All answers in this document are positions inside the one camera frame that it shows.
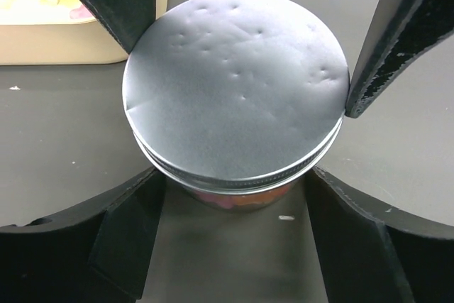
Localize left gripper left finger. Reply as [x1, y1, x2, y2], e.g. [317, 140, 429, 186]
[1, 169, 166, 302]

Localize orange tray translucent star candies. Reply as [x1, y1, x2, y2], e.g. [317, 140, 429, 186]
[1, 0, 167, 65]

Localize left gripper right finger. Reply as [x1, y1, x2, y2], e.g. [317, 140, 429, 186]
[304, 167, 453, 302]

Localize round grey jar lid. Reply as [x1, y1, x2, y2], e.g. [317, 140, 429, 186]
[122, 0, 350, 193]

